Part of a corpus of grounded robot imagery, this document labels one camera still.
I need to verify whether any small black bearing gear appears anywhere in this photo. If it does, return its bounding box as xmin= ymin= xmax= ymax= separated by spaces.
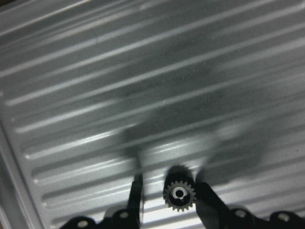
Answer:
xmin=163 ymin=165 xmax=196 ymax=212

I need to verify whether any silver metal tray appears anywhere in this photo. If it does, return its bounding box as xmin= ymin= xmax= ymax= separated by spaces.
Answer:
xmin=0 ymin=0 xmax=305 ymax=229

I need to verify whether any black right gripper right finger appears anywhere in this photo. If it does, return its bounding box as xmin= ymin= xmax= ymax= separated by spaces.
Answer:
xmin=195 ymin=182 xmax=229 ymax=229

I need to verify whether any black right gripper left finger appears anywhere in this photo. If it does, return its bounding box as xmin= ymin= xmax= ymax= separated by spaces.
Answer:
xmin=127 ymin=173 xmax=143 ymax=229

